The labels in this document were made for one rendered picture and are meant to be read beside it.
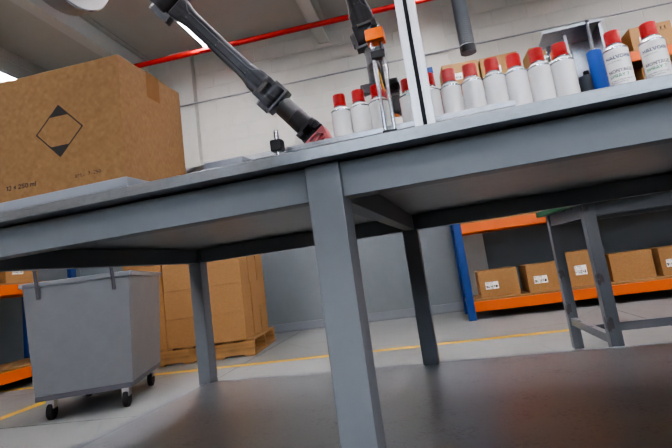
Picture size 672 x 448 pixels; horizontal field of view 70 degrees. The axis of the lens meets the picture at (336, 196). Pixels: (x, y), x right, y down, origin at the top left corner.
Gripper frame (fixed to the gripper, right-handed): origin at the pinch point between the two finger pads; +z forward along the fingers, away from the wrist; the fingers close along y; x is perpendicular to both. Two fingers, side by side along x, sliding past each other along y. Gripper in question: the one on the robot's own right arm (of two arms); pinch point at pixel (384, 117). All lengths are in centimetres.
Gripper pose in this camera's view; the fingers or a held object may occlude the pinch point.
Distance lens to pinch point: 131.8
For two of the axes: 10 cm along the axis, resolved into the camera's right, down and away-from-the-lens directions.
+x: -2.6, -1.1, -9.6
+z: 1.3, 9.8, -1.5
